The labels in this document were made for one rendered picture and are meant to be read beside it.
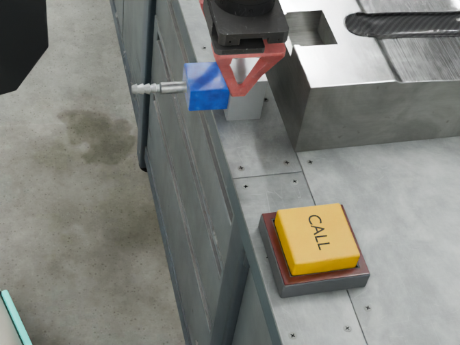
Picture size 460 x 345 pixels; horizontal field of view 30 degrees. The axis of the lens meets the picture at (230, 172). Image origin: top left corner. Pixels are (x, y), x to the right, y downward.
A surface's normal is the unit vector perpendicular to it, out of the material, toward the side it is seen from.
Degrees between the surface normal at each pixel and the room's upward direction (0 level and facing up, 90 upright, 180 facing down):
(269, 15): 1
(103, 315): 0
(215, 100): 90
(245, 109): 90
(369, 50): 0
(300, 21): 90
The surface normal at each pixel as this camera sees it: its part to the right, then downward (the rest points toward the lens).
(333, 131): 0.22, 0.75
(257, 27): 0.10, -0.66
